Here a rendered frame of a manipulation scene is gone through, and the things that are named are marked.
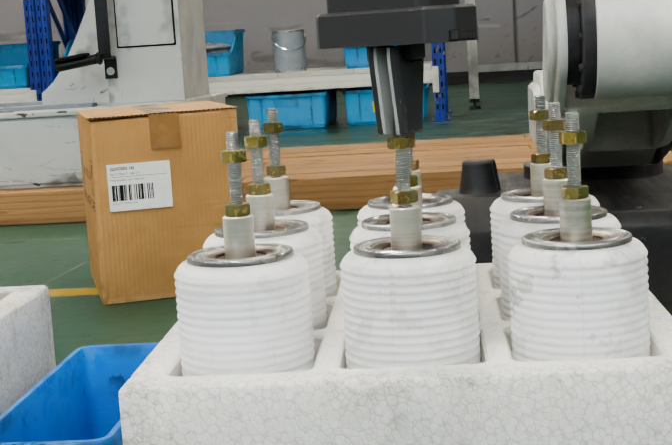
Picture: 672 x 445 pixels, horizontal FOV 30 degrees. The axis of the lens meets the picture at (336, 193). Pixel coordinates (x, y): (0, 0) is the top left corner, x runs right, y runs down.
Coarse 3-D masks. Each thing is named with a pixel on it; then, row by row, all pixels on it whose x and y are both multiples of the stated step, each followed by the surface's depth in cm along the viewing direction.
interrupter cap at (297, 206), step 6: (294, 204) 114; (300, 204) 114; (306, 204) 113; (312, 204) 113; (318, 204) 112; (282, 210) 110; (288, 210) 109; (294, 210) 109; (300, 210) 109; (306, 210) 110; (312, 210) 110
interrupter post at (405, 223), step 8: (392, 208) 87; (400, 208) 87; (408, 208) 87; (416, 208) 87; (392, 216) 87; (400, 216) 87; (408, 216) 87; (416, 216) 87; (392, 224) 87; (400, 224) 87; (408, 224) 87; (416, 224) 87; (392, 232) 88; (400, 232) 87; (408, 232) 87; (416, 232) 87; (392, 240) 88; (400, 240) 87; (408, 240) 87; (416, 240) 87; (392, 248) 88; (400, 248) 87; (408, 248) 87; (416, 248) 87
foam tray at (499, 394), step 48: (480, 288) 108; (336, 336) 94; (480, 336) 93; (144, 384) 84; (192, 384) 83; (240, 384) 82; (288, 384) 82; (336, 384) 82; (384, 384) 82; (432, 384) 81; (480, 384) 81; (528, 384) 81; (576, 384) 81; (624, 384) 81; (144, 432) 83; (192, 432) 83; (240, 432) 83; (288, 432) 82; (336, 432) 82; (384, 432) 82; (432, 432) 82; (480, 432) 82; (528, 432) 81; (576, 432) 81; (624, 432) 81
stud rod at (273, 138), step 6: (270, 108) 111; (276, 108) 111; (270, 114) 111; (276, 114) 111; (270, 120) 111; (276, 120) 111; (270, 138) 111; (276, 138) 111; (270, 144) 111; (276, 144) 111; (270, 150) 111; (276, 150) 111; (270, 156) 112; (276, 156) 111; (276, 162) 111
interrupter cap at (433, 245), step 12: (372, 240) 91; (384, 240) 90; (432, 240) 90; (444, 240) 89; (456, 240) 88; (360, 252) 86; (372, 252) 85; (384, 252) 85; (396, 252) 85; (408, 252) 84; (420, 252) 85; (432, 252) 85; (444, 252) 85
